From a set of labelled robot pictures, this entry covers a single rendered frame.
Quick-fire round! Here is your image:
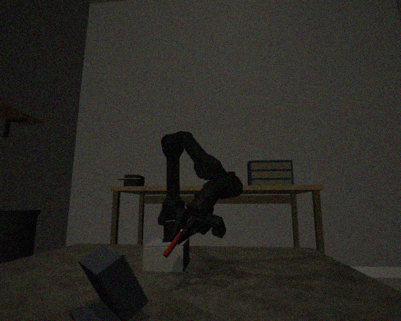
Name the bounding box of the red peg with white band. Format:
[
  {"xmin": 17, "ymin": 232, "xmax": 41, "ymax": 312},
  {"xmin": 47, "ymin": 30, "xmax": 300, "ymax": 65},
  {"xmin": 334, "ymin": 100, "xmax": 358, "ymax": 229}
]
[{"xmin": 162, "ymin": 228, "xmax": 183, "ymax": 258}]

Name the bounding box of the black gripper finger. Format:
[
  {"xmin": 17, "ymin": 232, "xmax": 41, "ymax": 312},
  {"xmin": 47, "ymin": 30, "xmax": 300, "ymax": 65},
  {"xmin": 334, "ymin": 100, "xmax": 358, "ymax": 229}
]
[
  {"xmin": 176, "ymin": 216, "xmax": 205, "ymax": 245},
  {"xmin": 171, "ymin": 210, "xmax": 187, "ymax": 241}
]

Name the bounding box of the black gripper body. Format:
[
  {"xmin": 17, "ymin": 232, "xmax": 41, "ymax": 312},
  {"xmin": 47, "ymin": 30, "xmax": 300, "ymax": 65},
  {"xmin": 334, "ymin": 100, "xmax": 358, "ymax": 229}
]
[{"xmin": 163, "ymin": 191, "xmax": 226, "ymax": 238}]

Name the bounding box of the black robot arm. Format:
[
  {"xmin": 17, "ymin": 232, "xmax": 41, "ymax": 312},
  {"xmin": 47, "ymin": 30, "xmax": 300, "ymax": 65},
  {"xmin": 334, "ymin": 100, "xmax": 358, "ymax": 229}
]
[{"xmin": 158, "ymin": 131, "xmax": 243, "ymax": 243}]

